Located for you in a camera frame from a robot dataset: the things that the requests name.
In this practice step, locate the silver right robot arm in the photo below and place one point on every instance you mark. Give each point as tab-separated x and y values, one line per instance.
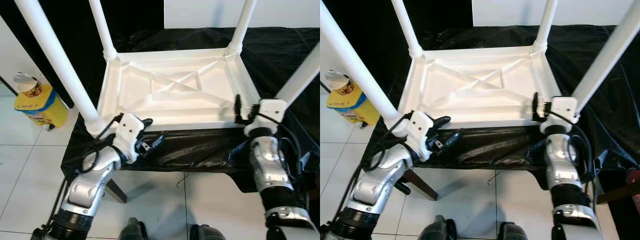
270	170
562	170

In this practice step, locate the brown wooden table leg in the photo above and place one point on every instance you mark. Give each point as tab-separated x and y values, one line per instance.
421	185
116	191
620	192

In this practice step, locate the black plastic cover sheet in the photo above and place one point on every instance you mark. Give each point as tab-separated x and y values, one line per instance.
280	50
595	45

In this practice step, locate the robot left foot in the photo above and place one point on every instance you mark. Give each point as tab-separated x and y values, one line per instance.
437	230
132	231

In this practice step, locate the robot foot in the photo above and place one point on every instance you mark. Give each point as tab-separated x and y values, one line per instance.
132	231
206	233
437	230
514	232

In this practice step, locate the yellow carton box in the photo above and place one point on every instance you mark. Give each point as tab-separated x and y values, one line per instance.
45	107
355	102

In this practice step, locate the printed paper cup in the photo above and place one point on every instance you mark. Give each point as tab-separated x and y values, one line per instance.
340	82
27	84

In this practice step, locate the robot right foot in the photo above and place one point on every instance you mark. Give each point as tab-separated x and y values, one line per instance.
206	233
514	232

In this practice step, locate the pink plastic bag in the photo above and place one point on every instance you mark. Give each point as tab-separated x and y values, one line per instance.
635	182

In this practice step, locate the black door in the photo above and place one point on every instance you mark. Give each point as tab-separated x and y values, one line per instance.
75	15
380	20

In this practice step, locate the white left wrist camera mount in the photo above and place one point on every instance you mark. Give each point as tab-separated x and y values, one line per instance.
420	130
127	132

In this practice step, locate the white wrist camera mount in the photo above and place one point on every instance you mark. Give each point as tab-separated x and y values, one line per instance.
127	132
562	107
270	110
420	130

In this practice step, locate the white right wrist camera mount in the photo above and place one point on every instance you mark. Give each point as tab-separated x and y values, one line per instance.
270	110
562	107

